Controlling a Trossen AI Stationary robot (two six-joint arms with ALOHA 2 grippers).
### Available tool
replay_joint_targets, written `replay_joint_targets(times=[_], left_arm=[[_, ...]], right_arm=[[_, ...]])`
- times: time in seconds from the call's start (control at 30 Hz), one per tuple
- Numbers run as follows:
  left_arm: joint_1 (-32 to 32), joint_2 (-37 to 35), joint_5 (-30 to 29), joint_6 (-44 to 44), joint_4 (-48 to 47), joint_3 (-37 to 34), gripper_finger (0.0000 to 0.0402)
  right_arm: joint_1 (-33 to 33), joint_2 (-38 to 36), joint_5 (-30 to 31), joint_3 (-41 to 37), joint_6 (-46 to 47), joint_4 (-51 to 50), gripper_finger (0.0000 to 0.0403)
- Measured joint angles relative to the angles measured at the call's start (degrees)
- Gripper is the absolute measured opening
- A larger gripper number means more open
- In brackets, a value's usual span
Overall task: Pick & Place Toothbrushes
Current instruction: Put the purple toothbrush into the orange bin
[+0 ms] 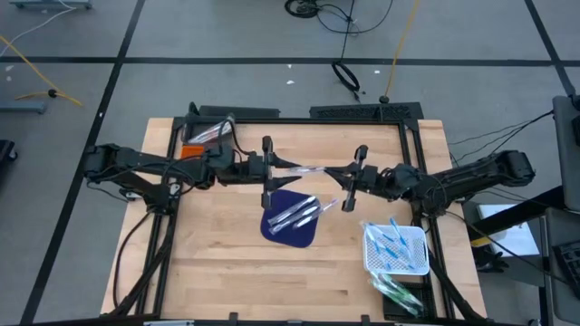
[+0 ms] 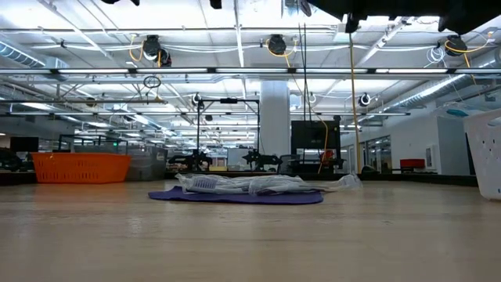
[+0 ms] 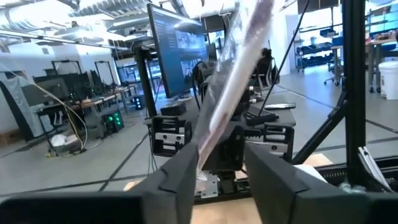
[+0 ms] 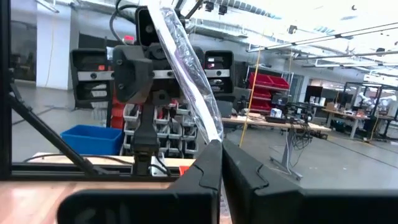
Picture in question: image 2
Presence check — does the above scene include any blue toothbrush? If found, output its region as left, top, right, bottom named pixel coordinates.
left=433, top=101, right=485, bottom=119

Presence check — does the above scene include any white building pillar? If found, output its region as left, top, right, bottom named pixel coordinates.
left=259, top=80, right=292, bottom=157

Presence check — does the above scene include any black monitor screen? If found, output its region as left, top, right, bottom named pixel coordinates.
left=290, top=119, right=342, bottom=150

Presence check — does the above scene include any long ceiling light bar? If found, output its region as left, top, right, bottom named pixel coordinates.
left=0, top=67, right=501, bottom=76

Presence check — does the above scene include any orange plastic basket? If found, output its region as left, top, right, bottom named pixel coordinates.
left=31, top=151, right=133, bottom=184

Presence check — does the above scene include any small black monitor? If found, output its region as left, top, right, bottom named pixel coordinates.
left=9, top=136, right=40, bottom=154

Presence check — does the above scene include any white perforated plastic basket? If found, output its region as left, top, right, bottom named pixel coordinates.
left=463, top=113, right=501, bottom=201

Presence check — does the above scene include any black background rig frame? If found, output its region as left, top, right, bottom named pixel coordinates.
left=196, top=98, right=261, bottom=157

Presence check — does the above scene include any black hanging cable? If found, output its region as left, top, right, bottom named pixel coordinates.
left=296, top=21, right=314, bottom=165

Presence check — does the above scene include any black metal table frame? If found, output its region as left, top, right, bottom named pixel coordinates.
left=0, top=171, right=479, bottom=187

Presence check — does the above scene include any black low metal frame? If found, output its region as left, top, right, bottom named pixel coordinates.
left=57, top=133, right=129, bottom=154

